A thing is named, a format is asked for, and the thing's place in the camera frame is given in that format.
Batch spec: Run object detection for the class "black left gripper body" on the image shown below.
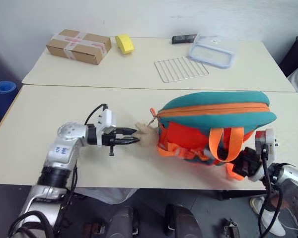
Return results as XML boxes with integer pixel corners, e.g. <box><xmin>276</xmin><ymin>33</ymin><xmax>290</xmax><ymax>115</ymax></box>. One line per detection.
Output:
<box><xmin>101</xmin><ymin>127</ymin><xmax>122</xmax><ymax>157</ymax></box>

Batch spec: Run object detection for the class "orange and teal backpack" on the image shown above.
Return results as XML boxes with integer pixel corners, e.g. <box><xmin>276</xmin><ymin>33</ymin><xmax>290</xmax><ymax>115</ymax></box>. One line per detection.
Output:
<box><xmin>150</xmin><ymin>90</ymin><xmax>278</xmax><ymax>181</ymax></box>

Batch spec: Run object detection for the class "small metal bracket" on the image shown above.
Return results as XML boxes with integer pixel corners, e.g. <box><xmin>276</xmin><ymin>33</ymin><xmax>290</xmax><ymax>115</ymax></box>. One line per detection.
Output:
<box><xmin>223</xmin><ymin>217</ymin><xmax>241</xmax><ymax>238</ymax></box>

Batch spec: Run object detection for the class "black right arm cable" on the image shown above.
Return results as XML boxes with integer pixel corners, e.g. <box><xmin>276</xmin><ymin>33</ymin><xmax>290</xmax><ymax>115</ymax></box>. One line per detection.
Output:
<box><xmin>259</xmin><ymin>148</ymin><xmax>284</xmax><ymax>238</ymax></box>

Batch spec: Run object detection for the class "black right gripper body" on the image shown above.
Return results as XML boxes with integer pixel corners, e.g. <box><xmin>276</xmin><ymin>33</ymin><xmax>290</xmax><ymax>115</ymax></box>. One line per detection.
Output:
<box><xmin>232</xmin><ymin>147</ymin><xmax>263</xmax><ymax>177</ymax></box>

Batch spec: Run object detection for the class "beige plush zipper charm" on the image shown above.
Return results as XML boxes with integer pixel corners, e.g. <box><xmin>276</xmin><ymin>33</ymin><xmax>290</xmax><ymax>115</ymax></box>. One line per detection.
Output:
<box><xmin>135</xmin><ymin>121</ymin><xmax>160</xmax><ymax>150</ymax></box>

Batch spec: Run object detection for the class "white plastic bag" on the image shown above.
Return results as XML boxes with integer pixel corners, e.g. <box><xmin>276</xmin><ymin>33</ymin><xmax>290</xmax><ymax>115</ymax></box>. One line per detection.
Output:
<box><xmin>75</xmin><ymin>187</ymin><xmax>139</xmax><ymax>205</ymax></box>

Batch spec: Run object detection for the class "dark rounded shape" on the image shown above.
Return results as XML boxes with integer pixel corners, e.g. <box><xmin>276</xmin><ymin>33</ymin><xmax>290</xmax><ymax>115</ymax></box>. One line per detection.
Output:
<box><xmin>106</xmin><ymin>205</ymin><xmax>141</xmax><ymax>238</ymax></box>
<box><xmin>163</xmin><ymin>203</ymin><xmax>204</xmax><ymax>238</ymax></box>

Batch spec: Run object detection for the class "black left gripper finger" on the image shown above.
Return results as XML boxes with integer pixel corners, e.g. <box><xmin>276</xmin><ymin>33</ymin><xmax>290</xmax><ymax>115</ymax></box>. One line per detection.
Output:
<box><xmin>114</xmin><ymin>137</ymin><xmax>141</xmax><ymax>146</ymax></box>
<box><xmin>115</xmin><ymin>127</ymin><xmax>138</xmax><ymax>136</ymax></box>

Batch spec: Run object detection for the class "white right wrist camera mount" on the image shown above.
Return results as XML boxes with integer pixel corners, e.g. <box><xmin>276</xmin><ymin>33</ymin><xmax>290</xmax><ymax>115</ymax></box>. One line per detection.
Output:
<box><xmin>254</xmin><ymin>128</ymin><xmax>279</xmax><ymax>165</ymax></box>

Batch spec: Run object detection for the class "metal wire rack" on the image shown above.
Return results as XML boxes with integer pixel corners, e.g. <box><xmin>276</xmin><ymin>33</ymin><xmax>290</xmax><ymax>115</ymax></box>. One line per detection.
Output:
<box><xmin>153</xmin><ymin>56</ymin><xmax>210</xmax><ymax>83</ymax></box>

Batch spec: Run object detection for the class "taped brown cardboard box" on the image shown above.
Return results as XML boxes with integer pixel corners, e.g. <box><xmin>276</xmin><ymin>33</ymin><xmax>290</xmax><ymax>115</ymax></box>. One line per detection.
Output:
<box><xmin>46</xmin><ymin>29</ymin><xmax>112</xmax><ymax>66</ymax></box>

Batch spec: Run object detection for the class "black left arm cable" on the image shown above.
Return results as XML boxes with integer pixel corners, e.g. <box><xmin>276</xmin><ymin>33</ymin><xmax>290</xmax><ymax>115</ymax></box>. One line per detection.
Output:
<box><xmin>84</xmin><ymin>103</ymin><xmax>108</xmax><ymax>125</ymax></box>

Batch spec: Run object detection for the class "clear plastic container lid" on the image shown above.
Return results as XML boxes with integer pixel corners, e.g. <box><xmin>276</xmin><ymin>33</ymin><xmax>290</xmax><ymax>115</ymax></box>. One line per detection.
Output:
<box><xmin>188</xmin><ymin>33</ymin><xmax>240</xmax><ymax>70</ymax></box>

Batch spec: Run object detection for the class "yellow sponge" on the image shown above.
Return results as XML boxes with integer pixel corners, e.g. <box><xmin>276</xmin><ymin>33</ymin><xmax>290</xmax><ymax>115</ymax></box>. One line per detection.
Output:
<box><xmin>114</xmin><ymin>34</ymin><xmax>136</xmax><ymax>56</ymax></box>

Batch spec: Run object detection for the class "black chair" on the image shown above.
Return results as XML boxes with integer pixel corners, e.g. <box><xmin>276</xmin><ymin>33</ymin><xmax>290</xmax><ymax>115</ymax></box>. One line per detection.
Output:
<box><xmin>279</xmin><ymin>34</ymin><xmax>298</xmax><ymax>78</ymax></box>

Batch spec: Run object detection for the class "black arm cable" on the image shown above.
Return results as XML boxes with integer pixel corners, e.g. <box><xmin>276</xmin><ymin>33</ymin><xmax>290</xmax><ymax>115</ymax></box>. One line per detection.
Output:
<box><xmin>84</xmin><ymin>103</ymin><xmax>108</xmax><ymax>125</ymax></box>
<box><xmin>259</xmin><ymin>148</ymin><xmax>284</xmax><ymax>238</ymax></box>

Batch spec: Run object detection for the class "black remote control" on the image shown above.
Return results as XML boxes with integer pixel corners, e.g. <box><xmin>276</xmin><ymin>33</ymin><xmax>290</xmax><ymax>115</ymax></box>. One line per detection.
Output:
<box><xmin>171</xmin><ymin>34</ymin><xmax>198</xmax><ymax>45</ymax></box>

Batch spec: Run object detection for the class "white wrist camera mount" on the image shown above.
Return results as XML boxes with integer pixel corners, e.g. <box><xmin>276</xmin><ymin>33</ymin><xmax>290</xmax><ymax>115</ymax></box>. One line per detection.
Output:
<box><xmin>254</xmin><ymin>128</ymin><xmax>279</xmax><ymax>165</ymax></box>
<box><xmin>95</xmin><ymin>109</ymin><xmax>118</xmax><ymax>146</ymax></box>

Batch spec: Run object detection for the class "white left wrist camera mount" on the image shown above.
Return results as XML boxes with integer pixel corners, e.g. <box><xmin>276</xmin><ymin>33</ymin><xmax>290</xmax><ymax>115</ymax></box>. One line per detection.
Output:
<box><xmin>95</xmin><ymin>109</ymin><xmax>118</xmax><ymax>146</ymax></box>

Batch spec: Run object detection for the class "white sneaker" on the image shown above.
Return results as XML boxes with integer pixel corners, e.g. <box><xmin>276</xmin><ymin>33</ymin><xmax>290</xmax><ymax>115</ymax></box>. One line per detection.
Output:
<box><xmin>249</xmin><ymin>196</ymin><xmax>287</xmax><ymax>237</ymax></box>

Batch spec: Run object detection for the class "blue rolled mat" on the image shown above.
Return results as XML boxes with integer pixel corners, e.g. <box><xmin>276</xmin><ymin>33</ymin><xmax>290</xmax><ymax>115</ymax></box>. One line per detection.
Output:
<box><xmin>0</xmin><ymin>81</ymin><xmax>17</xmax><ymax>105</ymax></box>

